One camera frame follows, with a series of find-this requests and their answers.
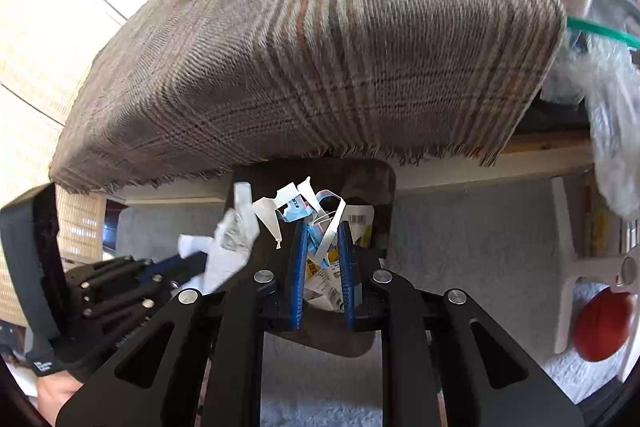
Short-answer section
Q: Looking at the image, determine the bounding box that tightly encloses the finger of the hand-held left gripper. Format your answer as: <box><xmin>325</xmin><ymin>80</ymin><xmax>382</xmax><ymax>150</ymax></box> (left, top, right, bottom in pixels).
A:
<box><xmin>64</xmin><ymin>251</ymin><xmax>209</xmax><ymax>291</ymax></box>
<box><xmin>79</xmin><ymin>278</ymin><xmax>179</xmax><ymax>334</ymax></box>

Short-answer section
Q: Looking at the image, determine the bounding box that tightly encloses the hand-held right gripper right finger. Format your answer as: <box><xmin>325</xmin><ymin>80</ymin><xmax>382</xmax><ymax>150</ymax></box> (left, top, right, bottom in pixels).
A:
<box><xmin>337</xmin><ymin>221</ymin><xmax>586</xmax><ymax>427</ymax></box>

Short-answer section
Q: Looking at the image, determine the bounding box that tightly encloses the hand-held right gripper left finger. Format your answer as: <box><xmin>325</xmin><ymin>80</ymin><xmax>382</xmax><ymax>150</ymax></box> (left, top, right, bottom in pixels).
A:
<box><xmin>55</xmin><ymin>222</ymin><xmax>308</xmax><ymax>427</ymax></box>

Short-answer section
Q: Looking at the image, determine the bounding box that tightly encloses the white carton with barcode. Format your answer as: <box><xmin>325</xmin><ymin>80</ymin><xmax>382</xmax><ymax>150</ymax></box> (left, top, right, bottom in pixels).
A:
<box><xmin>304</xmin><ymin>205</ymin><xmax>375</xmax><ymax>312</ymax></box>

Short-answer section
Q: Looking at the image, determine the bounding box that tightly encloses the white blue plastic wrapper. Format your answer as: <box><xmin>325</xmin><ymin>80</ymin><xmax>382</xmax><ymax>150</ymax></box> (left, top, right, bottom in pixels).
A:
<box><xmin>252</xmin><ymin>177</ymin><xmax>347</xmax><ymax>269</ymax></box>

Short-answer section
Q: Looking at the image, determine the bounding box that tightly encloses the white paper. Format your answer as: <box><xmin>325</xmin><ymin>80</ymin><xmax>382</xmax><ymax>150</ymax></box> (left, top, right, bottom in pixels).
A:
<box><xmin>179</xmin><ymin>181</ymin><xmax>261</xmax><ymax>295</ymax></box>

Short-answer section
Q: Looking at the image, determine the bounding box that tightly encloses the dark brown trash bin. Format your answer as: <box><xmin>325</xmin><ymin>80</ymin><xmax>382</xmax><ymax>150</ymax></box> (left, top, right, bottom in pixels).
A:
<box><xmin>222</xmin><ymin>158</ymin><xmax>397</xmax><ymax>358</ymax></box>

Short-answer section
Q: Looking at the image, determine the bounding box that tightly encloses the person's left forearm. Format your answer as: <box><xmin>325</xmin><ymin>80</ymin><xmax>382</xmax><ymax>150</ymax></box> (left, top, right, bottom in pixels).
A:
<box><xmin>37</xmin><ymin>374</ymin><xmax>86</xmax><ymax>427</ymax></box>

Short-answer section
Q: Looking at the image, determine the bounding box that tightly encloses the grey fluffy rug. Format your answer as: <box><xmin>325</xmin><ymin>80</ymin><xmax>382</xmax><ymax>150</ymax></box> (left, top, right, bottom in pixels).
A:
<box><xmin>116</xmin><ymin>192</ymin><xmax>640</xmax><ymax>427</ymax></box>

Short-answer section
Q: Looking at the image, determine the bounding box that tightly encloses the grey plaid tablecloth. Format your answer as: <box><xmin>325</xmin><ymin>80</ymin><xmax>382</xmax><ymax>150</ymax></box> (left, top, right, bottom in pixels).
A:
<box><xmin>49</xmin><ymin>0</ymin><xmax>568</xmax><ymax>196</ymax></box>

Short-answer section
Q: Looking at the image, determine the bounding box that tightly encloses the orange ball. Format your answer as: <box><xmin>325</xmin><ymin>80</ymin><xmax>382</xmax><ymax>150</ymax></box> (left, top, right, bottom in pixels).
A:
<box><xmin>574</xmin><ymin>289</ymin><xmax>635</xmax><ymax>363</ymax></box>

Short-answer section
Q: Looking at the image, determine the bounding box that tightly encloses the clear plastic bag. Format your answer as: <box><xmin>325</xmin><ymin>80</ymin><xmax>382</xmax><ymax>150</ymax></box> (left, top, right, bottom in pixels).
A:
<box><xmin>542</xmin><ymin>34</ymin><xmax>640</xmax><ymax>220</ymax></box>

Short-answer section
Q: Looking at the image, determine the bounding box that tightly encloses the white chair frame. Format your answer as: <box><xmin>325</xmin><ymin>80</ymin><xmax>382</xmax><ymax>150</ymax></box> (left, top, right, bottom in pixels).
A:
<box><xmin>550</xmin><ymin>176</ymin><xmax>640</xmax><ymax>383</ymax></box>

